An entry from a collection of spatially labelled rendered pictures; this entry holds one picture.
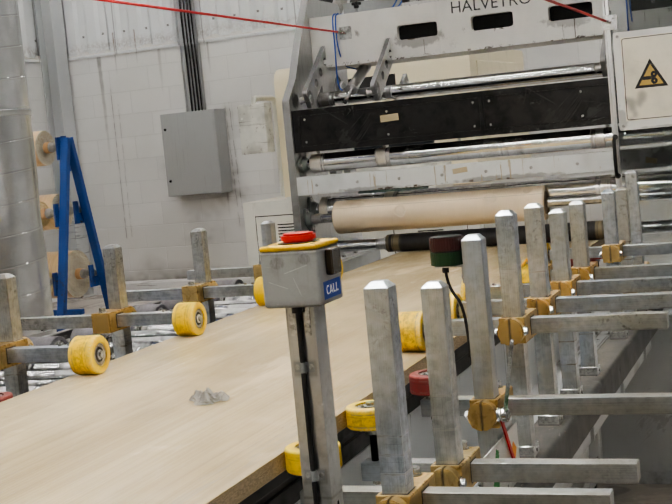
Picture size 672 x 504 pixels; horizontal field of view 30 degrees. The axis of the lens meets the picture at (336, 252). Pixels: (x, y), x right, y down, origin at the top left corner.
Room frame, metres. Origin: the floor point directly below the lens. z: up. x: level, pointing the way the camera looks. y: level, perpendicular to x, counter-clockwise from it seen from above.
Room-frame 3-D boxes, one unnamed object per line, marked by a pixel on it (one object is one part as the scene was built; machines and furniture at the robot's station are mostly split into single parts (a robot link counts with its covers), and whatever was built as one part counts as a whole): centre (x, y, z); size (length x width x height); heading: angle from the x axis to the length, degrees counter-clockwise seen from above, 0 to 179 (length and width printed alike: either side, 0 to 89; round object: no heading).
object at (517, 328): (2.38, -0.33, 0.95); 0.13 x 0.06 x 0.05; 159
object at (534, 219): (2.59, -0.42, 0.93); 0.03 x 0.03 x 0.48; 69
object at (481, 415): (2.15, -0.24, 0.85); 0.13 x 0.06 x 0.05; 159
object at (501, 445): (2.09, -0.25, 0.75); 0.26 x 0.01 x 0.10; 159
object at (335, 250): (1.40, 0.00, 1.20); 0.03 x 0.01 x 0.03; 159
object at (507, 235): (2.36, -0.33, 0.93); 0.03 x 0.03 x 0.48; 69
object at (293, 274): (1.42, 0.04, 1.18); 0.07 x 0.07 x 0.08; 69
